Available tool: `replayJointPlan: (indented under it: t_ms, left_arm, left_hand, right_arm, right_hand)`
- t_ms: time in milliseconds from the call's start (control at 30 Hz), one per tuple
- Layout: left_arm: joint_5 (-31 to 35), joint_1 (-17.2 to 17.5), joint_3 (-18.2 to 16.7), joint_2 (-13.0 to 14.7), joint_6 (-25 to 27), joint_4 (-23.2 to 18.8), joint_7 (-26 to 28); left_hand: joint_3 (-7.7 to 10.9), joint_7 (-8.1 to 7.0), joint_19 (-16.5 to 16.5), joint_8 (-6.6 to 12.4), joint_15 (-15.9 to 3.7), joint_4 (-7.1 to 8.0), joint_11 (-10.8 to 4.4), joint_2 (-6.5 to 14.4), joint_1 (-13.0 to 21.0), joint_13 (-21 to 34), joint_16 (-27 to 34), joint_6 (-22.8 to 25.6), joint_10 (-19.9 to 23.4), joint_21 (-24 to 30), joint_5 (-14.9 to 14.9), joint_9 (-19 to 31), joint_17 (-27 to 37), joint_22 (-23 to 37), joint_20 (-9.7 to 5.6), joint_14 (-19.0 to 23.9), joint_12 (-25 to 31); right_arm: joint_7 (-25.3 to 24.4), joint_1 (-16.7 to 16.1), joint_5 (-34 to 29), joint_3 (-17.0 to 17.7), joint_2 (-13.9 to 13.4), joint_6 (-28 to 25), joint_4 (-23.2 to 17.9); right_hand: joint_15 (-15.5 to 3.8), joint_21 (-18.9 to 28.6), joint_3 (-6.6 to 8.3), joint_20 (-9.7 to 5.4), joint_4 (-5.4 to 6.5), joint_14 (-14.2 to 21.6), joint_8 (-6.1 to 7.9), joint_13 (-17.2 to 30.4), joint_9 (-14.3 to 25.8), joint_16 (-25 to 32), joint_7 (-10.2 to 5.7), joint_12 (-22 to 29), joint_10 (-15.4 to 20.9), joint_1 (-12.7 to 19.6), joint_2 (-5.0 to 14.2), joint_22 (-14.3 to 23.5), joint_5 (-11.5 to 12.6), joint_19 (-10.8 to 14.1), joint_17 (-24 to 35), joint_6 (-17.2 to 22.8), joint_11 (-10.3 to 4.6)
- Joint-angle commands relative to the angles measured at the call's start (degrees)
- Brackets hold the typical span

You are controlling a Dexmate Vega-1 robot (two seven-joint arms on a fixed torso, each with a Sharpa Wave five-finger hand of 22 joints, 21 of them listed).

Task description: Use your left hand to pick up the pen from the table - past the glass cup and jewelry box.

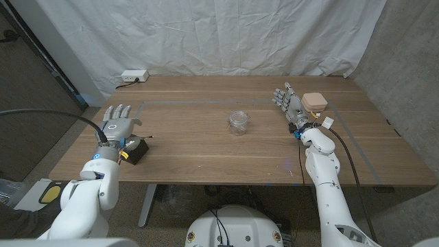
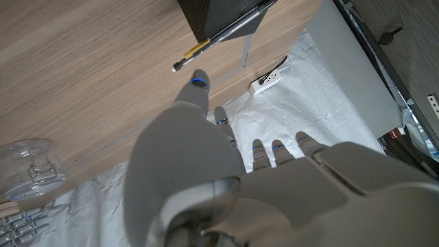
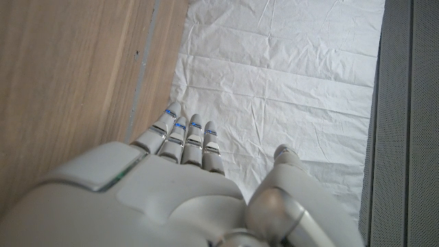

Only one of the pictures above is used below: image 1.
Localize pink jewelry box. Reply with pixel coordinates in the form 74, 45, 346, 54
300, 92, 329, 113

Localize long grey tape strip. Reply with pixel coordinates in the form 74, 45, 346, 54
142, 99, 275, 105

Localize clear glass jar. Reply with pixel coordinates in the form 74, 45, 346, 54
226, 110, 251, 137

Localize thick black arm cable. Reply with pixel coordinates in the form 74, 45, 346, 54
327, 126, 379, 243
0, 108, 109, 143

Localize black power strip cord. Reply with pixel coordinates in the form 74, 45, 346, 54
115, 78, 140, 90

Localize diagonal grey tape strip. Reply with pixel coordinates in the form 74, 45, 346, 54
325, 99, 384, 185

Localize black square box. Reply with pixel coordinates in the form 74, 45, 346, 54
123, 138, 150, 166

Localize white floor board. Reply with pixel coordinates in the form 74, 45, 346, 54
13, 178, 119, 239

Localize white power strip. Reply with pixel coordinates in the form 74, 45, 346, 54
121, 69, 150, 83

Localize black door handle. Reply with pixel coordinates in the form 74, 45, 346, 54
0, 29, 21, 44

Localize blue and black torso cables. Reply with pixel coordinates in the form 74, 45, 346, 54
209, 208, 231, 247

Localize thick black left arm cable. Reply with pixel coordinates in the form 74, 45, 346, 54
0, 108, 109, 143

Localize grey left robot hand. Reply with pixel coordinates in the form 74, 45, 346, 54
101, 104, 143, 150

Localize grey table leg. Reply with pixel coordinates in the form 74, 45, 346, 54
137, 184, 158, 228

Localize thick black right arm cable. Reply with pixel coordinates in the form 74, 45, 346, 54
327, 126, 379, 243

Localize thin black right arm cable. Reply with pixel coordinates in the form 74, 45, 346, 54
296, 138, 307, 187

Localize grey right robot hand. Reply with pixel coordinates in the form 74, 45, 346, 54
272, 82, 311, 130

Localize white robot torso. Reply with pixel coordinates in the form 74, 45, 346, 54
184, 204, 285, 247

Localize clear plastic bag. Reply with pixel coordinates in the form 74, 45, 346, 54
0, 178, 27, 204

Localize yellow and black floor object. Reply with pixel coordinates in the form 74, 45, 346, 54
38, 184, 71, 205

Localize white wrinkled backdrop cloth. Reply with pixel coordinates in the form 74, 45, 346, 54
36, 0, 388, 99

